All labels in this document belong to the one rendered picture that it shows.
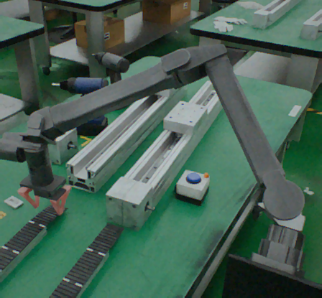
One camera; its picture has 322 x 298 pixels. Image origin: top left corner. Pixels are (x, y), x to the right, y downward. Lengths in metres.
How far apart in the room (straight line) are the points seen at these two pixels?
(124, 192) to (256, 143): 0.41
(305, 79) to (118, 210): 1.93
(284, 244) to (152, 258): 0.37
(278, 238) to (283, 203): 0.07
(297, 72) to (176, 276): 2.00
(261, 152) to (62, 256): 0.56
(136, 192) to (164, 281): 0.25
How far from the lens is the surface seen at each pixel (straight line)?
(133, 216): 1.13
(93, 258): 1.05
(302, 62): 2.80
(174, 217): 1.20
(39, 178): 1.08
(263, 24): 2.98
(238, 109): 0.93
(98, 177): 1.27
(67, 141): 1.42
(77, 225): 1.19
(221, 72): 0.96
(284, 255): 0.85
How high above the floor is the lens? 1.58
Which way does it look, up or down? 31 degrees down
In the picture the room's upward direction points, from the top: 1 degrees clockwise
